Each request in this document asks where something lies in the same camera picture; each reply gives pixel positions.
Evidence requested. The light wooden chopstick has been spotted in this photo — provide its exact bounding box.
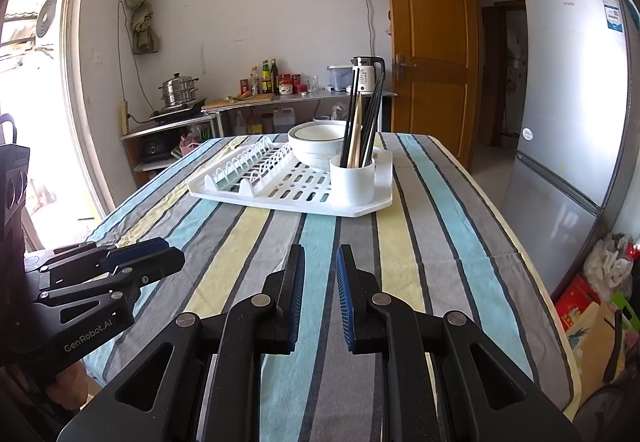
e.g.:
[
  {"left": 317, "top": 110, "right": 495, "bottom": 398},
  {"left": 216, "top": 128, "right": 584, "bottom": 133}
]
[
  {"left": 357, "top": 95, "right": 368, "bottom": 169},
  {"left": 349, "top": 95, "right": 364, "bottom": 169},
  {"left": 346, "top": 95, "right": 362, "bottom": 169},
  {"left": 353, "top": 95, "right": 366, "bottom": 169}
]

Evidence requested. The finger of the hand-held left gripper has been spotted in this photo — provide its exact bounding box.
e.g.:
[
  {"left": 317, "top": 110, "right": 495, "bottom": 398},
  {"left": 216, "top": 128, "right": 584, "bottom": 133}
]
[
  {"left": 24, "top": 236, "right": 171, "bottom": 278},
  {"left": 30, "top": 245, "right": 186, "bottom": 310}
]

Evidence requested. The white window frame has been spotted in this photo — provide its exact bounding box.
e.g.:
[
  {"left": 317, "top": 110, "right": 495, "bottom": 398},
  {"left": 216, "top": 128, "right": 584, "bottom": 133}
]
[{"left": 0, "top": 0, "right": 117, "bottom": 223}]

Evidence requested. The cardboard box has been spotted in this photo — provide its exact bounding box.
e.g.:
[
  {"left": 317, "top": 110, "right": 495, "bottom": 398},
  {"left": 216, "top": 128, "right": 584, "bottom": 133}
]
[{"left": 565, "top": 302, "right": 631, "bottom": 403}]

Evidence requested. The black frying pan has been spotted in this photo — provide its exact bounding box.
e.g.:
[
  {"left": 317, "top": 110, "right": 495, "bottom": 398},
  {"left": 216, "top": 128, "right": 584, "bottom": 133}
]
[{"left": 575, "top": 309, "right": 638, "bottom": 442}]

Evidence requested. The white cup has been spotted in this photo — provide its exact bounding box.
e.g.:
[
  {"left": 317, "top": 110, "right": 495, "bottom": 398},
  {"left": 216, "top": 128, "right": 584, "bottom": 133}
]
[{"left": 329, "top": 153, "right": 376, "bottom": 204}]

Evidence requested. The striped tablecloth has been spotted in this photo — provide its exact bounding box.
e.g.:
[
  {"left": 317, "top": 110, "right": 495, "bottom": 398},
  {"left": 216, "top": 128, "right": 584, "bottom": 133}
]
[{"left": 82, "top": 132, "right": 583, "bottom": 442}]

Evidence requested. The metal kitchen counter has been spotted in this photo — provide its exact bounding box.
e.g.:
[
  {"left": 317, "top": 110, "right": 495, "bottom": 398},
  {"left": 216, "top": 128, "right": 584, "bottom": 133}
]
[{"left": 200, "top": 89, "right": 398, "bottom": 138}]

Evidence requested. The white electric kettle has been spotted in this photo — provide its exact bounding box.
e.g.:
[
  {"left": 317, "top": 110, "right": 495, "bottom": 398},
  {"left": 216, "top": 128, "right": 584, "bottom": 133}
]
[{"left": 350, "top": 56, "right": 387, "bottom": 96}]

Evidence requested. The white plastic jug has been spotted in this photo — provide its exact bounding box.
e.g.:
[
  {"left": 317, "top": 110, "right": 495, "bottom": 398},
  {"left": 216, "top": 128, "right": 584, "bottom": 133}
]
[{"left": 274, "top": 106, "right": 296, "bottom": 133}]

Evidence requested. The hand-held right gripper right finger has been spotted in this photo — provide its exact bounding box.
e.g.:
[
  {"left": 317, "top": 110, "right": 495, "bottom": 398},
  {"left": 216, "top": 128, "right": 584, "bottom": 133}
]
[{"left": 335, "top": 243, "right": 583, "bottom": 442}]

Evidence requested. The red box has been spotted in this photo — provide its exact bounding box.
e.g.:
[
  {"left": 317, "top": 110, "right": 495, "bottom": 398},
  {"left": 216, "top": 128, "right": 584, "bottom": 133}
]
[{"left": 555, "top": 275, "right": 601, "bottom": 333}]

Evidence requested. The black induction cooker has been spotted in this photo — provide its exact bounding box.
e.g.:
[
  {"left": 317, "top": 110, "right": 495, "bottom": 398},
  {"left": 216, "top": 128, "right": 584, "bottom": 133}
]
[{"left": 149, "top": 97, "right": 208, "bottom": 123}]

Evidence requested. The white bowl dark rim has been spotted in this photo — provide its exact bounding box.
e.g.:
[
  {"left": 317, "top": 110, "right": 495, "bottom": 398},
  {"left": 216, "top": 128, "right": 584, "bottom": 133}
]
[{"left": 287, "top": 121, "right": 351, "bottom": 155}]

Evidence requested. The person's left hand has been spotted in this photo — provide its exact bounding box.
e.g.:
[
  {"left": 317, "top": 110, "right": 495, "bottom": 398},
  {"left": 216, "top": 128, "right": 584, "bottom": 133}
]
[{"left": 46, "top": 364, "right": 89, "bottom": 409}]

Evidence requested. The white patterned bowl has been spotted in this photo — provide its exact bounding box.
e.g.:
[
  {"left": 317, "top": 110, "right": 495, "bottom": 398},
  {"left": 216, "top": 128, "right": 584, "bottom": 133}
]
[{"left": 295, "top": 149, "right": 346, "bottom": 170}]

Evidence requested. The row of condiment bottles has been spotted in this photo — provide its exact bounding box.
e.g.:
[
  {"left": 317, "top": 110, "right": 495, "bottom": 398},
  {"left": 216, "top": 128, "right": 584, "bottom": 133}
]
[{"left": 239, "top": 58, "right": 306, "bottom": 96}]

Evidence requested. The steel steamer pot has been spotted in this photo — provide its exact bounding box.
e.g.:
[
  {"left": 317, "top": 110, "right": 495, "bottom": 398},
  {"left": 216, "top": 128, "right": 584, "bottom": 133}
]
[{"left": 160, "top": 72, "right": 201, "bottom": 109}]

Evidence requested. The crumpled printed plastic bag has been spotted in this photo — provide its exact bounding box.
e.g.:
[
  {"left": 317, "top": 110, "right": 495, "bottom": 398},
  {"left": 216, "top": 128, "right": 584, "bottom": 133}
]
[{"left": 582, "top": 235, "right": 635, "bottom": 303}]

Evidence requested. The outdoor air conditioner unit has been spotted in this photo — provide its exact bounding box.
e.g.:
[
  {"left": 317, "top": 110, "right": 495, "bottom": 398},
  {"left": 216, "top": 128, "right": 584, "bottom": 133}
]
[{"left": 32, "top": 0, "right": 58, "bottom": 40}]

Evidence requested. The black cable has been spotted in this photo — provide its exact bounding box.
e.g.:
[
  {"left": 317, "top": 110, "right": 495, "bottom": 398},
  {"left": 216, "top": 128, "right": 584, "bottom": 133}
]
[{"left": 365, "top": 82, "right": 381, "bottom": 166}]

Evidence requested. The black chopstick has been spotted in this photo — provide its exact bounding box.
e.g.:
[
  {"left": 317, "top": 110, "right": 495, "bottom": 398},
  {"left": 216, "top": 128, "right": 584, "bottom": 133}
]
[
  {"left": 345, "top": 67, "right": 363, "bottom": 169},
  {"left": 370, "top": 72, "right": 387, "bottom": 163},
  {"left": 363, "top": 92, "right": 376, "bottom": 167},
  {"left": 341, "top": 67, "right": 359, "bottom": 169},
  {"left": 367, "top": 77, "right": 384, "bottom": 165}
]

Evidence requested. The silver refrigerator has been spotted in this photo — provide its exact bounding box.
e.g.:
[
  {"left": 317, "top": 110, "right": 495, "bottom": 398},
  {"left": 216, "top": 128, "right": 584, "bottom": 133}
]
[{"left": 502, "top": 0, "right": 632, "bottom": 295}]

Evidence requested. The wooden cutting board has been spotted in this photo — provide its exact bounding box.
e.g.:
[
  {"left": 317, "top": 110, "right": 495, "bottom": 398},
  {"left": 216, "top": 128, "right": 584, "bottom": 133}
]
[{"left": 201, "top": 92, "right": 277, "bottom": 110}]

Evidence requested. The clear plastic container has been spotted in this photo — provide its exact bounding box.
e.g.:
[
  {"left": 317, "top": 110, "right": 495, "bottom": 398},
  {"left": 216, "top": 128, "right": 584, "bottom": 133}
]
[{"left": 327, "top": 65, "right": 353, "bottom": 92}]

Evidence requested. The wooden door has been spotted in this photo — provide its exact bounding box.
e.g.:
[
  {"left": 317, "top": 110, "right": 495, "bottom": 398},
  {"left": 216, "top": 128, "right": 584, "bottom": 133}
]
[{"left": 382, "top": 0, "right": 481, "bottom": 168}]

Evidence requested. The black kitchen appliance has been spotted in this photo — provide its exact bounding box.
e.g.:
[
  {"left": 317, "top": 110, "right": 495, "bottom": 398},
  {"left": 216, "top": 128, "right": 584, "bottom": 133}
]
[{"left": 139, "top": 138, "right": 173, "bottom": 162}]

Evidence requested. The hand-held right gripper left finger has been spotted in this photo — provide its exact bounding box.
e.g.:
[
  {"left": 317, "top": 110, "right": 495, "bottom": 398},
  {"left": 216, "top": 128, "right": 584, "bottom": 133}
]
[{"left": 56, "top": 243, "right": 307, "bottom": 442}]

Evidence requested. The white plastic dish rack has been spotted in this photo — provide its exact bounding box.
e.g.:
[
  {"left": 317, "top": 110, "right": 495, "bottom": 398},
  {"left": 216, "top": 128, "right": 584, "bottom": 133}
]
[{"left": 186, "top": 142, "right": 394, "bottom": 218}]

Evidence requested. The low kitchen stand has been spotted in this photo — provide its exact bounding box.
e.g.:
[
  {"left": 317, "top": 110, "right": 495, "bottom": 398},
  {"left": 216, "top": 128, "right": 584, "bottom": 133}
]
[{"left": 120, "top": 115, "right": 218, "bottom": 188}]

